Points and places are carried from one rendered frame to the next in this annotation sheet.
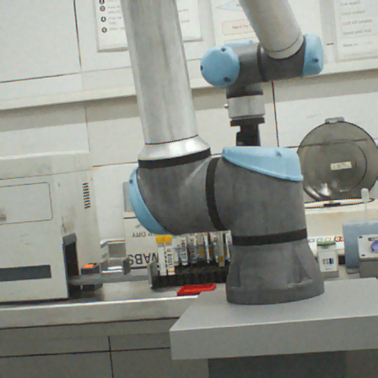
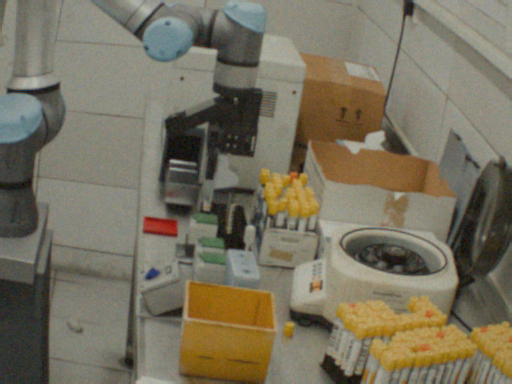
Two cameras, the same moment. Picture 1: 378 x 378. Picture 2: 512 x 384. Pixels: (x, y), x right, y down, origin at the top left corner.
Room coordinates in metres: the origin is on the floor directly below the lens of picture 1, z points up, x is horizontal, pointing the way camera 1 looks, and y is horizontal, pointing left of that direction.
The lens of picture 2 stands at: (1.19, -1.80, 1.64)
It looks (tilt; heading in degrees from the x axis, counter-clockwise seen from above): 20 degrees down; 72
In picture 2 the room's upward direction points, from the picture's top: 10 degrees clockwise
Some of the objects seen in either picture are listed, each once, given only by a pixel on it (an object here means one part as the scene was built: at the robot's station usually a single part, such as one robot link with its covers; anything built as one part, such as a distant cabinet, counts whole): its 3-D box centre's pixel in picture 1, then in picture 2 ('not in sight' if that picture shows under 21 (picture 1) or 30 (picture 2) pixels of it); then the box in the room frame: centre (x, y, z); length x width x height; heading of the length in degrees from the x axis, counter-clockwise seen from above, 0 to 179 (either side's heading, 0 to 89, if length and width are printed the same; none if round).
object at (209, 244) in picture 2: not in sight; (208, 258); (1.64, -0.19, 0.91); 0.05 x 0.04 x 0.07; 171
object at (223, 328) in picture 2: not in sight; (225, 333); (1.59, -0.50, 0.92); 0.13 x 0.13 x 0.10; 77
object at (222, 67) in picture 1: (234, 66); (183, 26); (1.55, -0.10, 1.30); 0.11 x 0.11 x 0.08; 68
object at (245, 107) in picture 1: (245, 109); (235, 74); (1.65, -0.12, 1.22); 0.08 x 0.08 x 0.05
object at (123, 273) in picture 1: (105, 272); (181, 173); (1.66, 0.19, 0.92); 0.21 x 0.07 x 0.05; 81
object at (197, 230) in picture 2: not in sight; (202, 235); (1.64, -0.12, 0.92); 0.05 x 0.04 x 0.06; 170
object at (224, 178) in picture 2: not in sight; (221, 179); (1.65, -0.14, 1.04); 0.06 x 0.03 x 0.09; 169
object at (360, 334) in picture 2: not in sight; (354, 355); (1.77, -0.59, 0.93); 0.02 x 0.02 x 0.11
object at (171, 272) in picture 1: (192, 255); (227, 204); (1.71, 0.01, 0.93); 0.17 x 0.09 x 0.11; 81
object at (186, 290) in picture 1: (197, 289); (160, 226); (1.59, 0.01, 0.88); 0.07 x 0.07 x 0.01; 81
